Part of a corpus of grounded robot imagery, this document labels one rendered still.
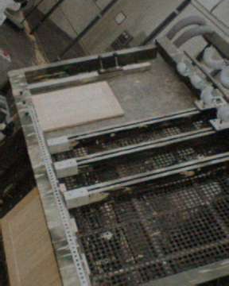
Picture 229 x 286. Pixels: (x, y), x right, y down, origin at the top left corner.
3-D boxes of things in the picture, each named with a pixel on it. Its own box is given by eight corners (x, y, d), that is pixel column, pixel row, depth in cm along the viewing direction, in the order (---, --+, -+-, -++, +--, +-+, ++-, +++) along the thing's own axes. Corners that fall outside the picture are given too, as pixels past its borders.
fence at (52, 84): (29, 90, 335) (27, 85, 332) (148, 66, 353) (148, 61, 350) (29, 93, 331) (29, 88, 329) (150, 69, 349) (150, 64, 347)
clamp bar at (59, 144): (47, 146, 283) (41, 115, 267) (219, 109, 305) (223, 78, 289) (50, 156, 275) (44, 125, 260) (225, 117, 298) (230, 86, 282)
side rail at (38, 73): (25, 80, 357) (22, 67, 350) (154, 56, 378) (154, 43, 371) (25, 83, 353) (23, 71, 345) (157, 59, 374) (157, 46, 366)
